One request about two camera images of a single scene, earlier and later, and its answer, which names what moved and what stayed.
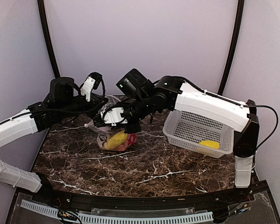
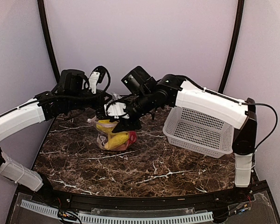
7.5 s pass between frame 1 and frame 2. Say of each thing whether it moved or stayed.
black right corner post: stayed
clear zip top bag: moved
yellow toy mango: moved
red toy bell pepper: stayed
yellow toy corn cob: stayed
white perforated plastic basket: stayed
